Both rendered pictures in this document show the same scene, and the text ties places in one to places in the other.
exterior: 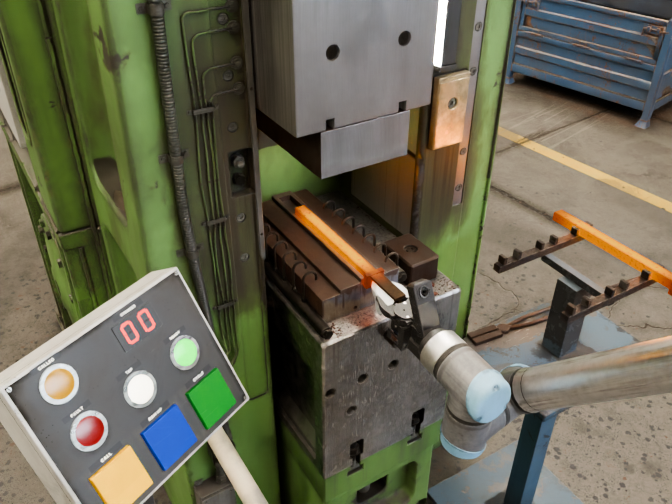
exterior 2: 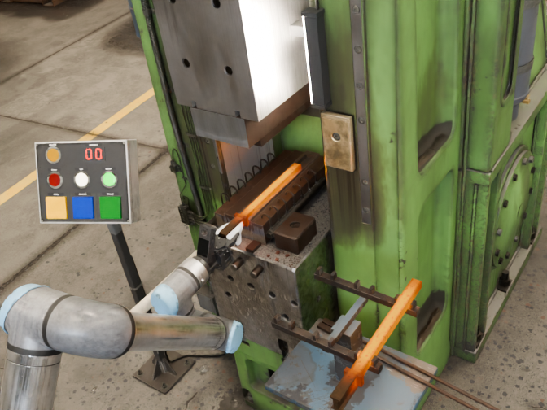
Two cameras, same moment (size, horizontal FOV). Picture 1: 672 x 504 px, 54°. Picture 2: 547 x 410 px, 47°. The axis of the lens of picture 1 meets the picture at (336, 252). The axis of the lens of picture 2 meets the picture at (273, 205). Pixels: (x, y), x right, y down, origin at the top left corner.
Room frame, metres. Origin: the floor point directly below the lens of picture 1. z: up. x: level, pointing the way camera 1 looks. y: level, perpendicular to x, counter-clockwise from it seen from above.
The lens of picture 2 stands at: (0.77, -1.61, 2.17)
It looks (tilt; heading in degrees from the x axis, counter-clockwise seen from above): 36 degrees down; 72
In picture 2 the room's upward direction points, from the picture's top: 9 degrees counter-clockwise
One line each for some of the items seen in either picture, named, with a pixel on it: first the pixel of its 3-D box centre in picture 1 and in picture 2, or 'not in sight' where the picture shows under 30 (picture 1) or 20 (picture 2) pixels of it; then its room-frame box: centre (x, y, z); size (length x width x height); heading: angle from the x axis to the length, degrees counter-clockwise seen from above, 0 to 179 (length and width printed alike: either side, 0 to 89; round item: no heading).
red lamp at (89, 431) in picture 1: (89, 430); (54, 180); (0.66, 0.36, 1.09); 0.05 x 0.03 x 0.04; 122
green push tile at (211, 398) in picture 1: (210, 398); (111, 207); (0.80, 0.22, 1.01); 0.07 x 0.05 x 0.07; 147
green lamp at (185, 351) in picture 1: (185, 352); (109, 179); (0.82, 0.25, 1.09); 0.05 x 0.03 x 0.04; 122
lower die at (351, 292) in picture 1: (313, 247); (275, 191); (1.33, 0.05, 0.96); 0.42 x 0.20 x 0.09; 32
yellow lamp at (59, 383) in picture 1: (59, 383); (53, 154); (0.68, 0.40, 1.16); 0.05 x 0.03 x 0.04; 122
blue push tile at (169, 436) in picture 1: (168, 436); (84, 207); (0.72, 0.27, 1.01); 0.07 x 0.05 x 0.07; 147
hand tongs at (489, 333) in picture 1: (563, 308); (404, 366); (1.40, -0.62, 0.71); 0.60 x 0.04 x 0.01; 115
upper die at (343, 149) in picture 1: (310, 107); (260, 96); (1.33, 0.05, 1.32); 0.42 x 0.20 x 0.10; 32
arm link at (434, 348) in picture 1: (444, 352); (194, 272); (0.95, -0.21, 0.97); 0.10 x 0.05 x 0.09; 122
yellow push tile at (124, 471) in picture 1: (120, 480); (57, 207); (0.63, 0.32, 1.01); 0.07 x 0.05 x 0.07; 147
